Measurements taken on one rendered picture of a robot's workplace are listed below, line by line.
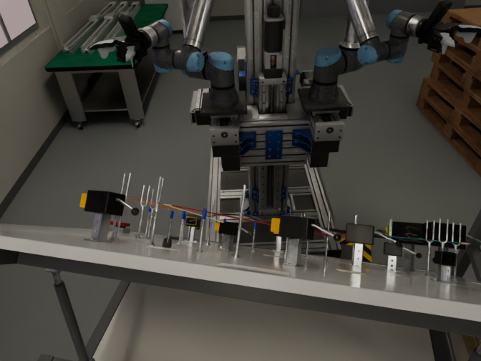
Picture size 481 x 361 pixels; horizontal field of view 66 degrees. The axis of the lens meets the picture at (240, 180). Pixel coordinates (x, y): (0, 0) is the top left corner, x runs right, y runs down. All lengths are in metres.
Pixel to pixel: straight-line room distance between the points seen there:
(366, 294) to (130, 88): 3.65
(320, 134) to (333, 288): 1.38
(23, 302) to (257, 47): 2.08
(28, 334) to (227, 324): 1.51
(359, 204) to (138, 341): 2.13
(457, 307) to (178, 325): 1.06
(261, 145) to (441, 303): 1.54
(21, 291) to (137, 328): 1.52
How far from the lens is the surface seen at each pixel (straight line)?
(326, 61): 1.80
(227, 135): 1.75
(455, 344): 1.68
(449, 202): 3.34
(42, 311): 2.69
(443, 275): 0.91
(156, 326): 1.43
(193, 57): 1.51
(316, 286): 0.47
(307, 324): 1.40
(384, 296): 0.48
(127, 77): 3.93
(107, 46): 1.44
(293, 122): 1.88
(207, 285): 0.63
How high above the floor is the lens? 2.00
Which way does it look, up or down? 39 degrees down
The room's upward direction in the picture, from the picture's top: 2 degrees counter-clockwise
